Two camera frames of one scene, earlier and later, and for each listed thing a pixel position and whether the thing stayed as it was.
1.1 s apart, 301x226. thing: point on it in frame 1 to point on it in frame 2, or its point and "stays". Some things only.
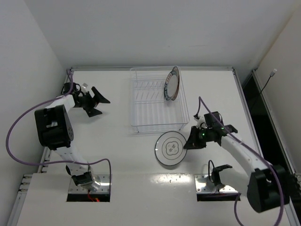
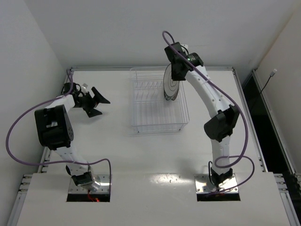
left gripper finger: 91,111 stays
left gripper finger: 99,97 stays
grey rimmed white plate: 169,148 to 170,87
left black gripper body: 90,101 stays
